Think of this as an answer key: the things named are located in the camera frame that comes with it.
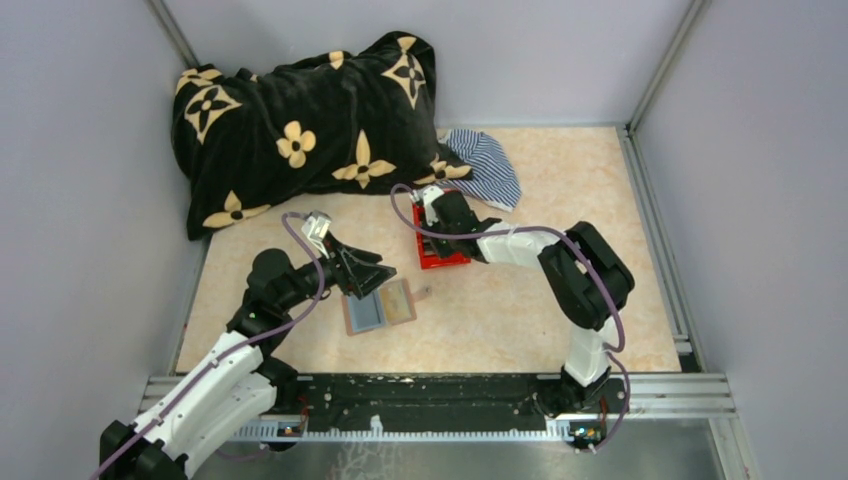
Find aluminium frame rail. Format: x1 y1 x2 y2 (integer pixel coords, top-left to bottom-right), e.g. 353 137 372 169
137 372 737 420

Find pink leather card holder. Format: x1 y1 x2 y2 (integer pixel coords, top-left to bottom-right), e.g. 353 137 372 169
342 279 433 336

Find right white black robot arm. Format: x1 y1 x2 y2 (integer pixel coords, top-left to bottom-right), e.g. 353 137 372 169
409 185 635 412

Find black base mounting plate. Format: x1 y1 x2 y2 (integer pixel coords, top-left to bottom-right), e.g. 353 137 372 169
270 373 625 433

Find black floral plush blanket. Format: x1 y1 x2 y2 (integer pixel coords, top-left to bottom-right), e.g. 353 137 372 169
171 31 474 241

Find blue white striped cloth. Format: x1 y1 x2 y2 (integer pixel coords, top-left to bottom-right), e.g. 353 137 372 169
438 129 522 213

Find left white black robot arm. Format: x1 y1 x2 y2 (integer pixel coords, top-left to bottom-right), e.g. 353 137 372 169
92 211 397 479

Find white cable duct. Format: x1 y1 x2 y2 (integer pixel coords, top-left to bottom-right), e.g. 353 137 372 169
229 420 574 444

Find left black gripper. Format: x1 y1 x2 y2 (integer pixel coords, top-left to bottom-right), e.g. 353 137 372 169
278 231 397 312

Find red plastic bin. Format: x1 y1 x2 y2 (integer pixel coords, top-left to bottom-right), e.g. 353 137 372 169
411 200 471 270

